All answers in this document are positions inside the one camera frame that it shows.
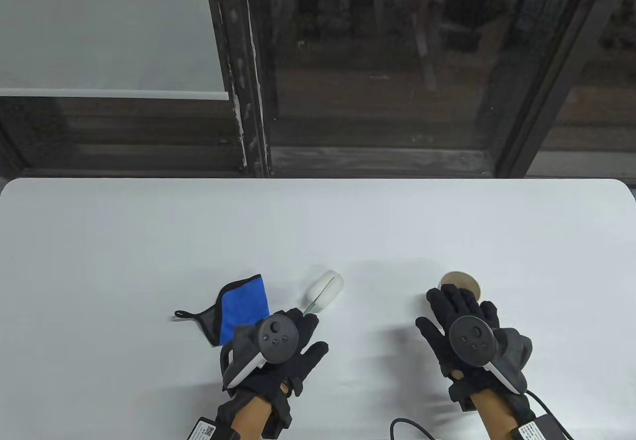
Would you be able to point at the black wrist box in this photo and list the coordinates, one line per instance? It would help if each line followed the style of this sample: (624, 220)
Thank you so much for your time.
(206, 430)
(539, 430)

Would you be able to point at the blue black-edged cloth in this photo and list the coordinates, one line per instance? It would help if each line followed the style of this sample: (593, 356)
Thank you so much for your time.
(243, 306)

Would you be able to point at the beige water cup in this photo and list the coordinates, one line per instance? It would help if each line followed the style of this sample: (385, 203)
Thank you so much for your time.
(462, 281)

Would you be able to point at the black grey right hand controller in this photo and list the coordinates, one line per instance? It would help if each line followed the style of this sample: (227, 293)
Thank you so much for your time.
(472, 340)

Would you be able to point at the dark window frame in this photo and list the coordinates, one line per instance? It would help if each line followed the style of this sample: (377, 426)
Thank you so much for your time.
(238, 37)

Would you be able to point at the black grey left hand controller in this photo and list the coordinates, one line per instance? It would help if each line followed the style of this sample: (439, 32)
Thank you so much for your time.
(276, 338)

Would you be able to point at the large white roller blind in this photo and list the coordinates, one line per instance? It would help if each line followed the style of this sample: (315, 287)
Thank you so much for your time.
(99, 28)

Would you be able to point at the person's right hand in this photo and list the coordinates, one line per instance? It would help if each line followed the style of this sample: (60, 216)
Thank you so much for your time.
(437, 343)

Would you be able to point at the person's left hand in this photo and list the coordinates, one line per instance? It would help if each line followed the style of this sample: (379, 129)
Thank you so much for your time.
(304, 360)

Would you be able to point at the person's left forearm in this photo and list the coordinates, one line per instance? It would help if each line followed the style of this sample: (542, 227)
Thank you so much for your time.
(251, 417)

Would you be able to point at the black grey hand controller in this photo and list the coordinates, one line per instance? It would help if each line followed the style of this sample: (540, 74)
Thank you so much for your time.
(276, 338)
(472, 340)

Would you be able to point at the white green cup brush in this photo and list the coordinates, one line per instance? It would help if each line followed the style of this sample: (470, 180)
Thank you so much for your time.
(318, 297)

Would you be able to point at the black left wrist box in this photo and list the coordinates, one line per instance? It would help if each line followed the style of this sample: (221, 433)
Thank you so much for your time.
(206, 430)

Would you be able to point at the black right wrist box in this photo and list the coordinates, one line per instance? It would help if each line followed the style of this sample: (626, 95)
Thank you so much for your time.
(539, 430)

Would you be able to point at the person's right forearm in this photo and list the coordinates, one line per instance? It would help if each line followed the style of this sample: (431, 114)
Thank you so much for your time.
(492, 416)

